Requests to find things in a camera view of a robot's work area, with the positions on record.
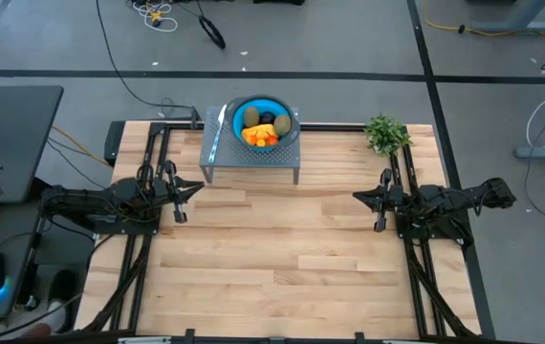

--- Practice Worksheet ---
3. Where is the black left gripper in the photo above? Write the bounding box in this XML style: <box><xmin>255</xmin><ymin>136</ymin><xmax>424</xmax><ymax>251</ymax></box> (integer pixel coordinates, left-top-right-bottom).
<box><xmin>146</xmin><ymin>161</ymin><xmax>206</xmax><ymax>225</ymax></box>

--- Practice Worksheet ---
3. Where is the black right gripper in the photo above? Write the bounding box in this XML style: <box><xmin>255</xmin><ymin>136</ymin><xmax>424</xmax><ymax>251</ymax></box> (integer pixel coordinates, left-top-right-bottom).
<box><xmin>352</xmin><ymin>167</ymin><xmax>405</xmax><ymax>233</ymax></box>

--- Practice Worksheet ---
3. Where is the knife with teal patterned handle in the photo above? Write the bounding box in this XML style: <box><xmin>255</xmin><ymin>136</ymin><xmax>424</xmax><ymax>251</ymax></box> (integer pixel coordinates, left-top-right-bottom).
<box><xmin>207</xmin><ymin>103</ymin><xmax>229</xmax><ymax>164</ymax></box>

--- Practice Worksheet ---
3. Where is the blue collapsible bowl grey rim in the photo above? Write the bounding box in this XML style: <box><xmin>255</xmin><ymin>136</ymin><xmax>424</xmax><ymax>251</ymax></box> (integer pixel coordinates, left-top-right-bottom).
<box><xmin>223</xmin><ymin>94</ymin><xmax>301</xmax><ymax>154</ymax></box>

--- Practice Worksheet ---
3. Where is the yellow toy mango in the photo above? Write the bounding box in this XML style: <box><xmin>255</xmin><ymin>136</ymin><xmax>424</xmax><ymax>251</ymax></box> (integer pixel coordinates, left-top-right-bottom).
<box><xmin>240</xmin><ymin>123</ymin><xmax>278</xmax><ymax>140</ymax></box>

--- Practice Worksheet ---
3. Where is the grey perforated metal shelf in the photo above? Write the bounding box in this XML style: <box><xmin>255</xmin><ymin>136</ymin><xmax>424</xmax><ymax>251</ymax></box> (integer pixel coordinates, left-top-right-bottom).
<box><xmin>198</xmin><ymin>104</ymin><xmax>301</xmax><ymax>185</ymax></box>

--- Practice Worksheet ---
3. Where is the small green potted plant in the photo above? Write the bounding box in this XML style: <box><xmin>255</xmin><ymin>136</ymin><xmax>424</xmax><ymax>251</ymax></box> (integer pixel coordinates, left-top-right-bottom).
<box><xmin>363</xmin><ymin>113</ymin><xmax>413</xmax><ymax>158</ymax></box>

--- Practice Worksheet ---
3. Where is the person's shoe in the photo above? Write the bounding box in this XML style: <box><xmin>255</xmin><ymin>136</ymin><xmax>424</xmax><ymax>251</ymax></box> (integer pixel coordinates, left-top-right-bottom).
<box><xmin>46</xmin><ymin>269</ymin><xmax>78</xmax><ymax>333</ymax></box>

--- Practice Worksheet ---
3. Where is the large black desk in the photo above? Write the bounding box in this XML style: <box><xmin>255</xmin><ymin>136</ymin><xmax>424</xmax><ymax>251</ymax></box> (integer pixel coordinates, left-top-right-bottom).
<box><xmin>0</xmin><ymin>85</ymin><xmax>65</xmax><ymax>204</ymax></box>

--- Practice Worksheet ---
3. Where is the dark grey side desk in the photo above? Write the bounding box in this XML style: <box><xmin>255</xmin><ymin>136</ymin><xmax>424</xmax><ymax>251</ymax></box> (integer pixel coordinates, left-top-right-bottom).
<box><xmin>0</xmin><ymin>200</ymin><xmax>47</xmax><ymax>320</ymax></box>

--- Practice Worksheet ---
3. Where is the grey desk leg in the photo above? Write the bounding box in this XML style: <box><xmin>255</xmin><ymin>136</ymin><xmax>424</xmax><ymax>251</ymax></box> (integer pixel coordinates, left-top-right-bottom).
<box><xmin>468</xmin><ymin>0</ymin><xmax>545</xmax><ymax>35</ymax></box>

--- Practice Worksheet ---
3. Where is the black aluminium table frame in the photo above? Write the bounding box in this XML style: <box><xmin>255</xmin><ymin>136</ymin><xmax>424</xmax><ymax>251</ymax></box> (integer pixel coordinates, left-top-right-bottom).
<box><xmin>74</xmin><ymin>119</ymin><xmax>498</xmax><ymax>344</ymax></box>

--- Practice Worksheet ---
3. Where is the yellow cable by desk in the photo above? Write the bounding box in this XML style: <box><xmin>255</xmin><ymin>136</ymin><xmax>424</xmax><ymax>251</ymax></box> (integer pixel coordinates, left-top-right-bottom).
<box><xmin>51</xmin><ymin>124</ymin><xmax>114</xmax><ymax>169</ymax></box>

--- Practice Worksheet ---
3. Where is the long black floor cable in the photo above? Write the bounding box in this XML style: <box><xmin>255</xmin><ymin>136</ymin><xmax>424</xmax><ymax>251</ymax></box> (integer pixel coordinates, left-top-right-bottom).
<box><xmin>95</xmin><ymin>0</ymin><xmax>196</xmax><ymax>112</ymax></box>

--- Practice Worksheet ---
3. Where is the black cable loop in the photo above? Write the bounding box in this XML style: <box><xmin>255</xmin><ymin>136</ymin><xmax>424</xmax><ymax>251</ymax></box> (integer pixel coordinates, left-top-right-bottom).
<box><xmin>197</xmin><ymin>14</ymin><xmax>228</xmax><ymax>51</ymax></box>

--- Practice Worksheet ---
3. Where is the white and yellow cable coil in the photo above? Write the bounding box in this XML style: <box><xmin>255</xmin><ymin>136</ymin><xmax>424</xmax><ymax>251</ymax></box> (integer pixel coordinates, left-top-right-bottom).
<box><xmin>128</xmin><ymin>0</ymin><xmax>179</xmax><ymax>33</ymax></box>

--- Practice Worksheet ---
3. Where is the yellow floor cable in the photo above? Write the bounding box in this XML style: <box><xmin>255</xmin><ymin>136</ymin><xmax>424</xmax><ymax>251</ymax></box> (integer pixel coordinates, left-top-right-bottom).
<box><xmin>423</xmin><ymin>0</ymin><xmax>545</xmax><ymax>54</ymax></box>

